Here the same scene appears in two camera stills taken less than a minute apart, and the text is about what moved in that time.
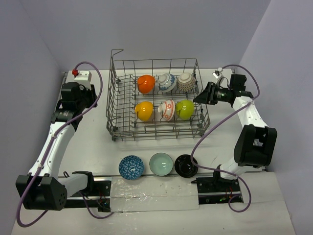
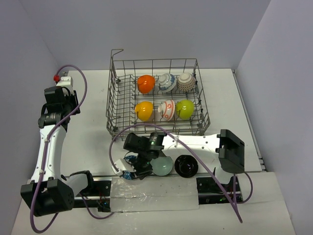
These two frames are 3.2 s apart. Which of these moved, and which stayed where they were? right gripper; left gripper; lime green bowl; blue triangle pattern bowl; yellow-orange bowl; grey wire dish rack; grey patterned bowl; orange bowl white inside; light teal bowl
Moved: blue triangle pattern bowl; left gripper; right gripper
Stayed: lime green bowl; light teal bowl; grey patterned bowl; orange bowl white inside; grey wire dish rack; yellow-orange bowl
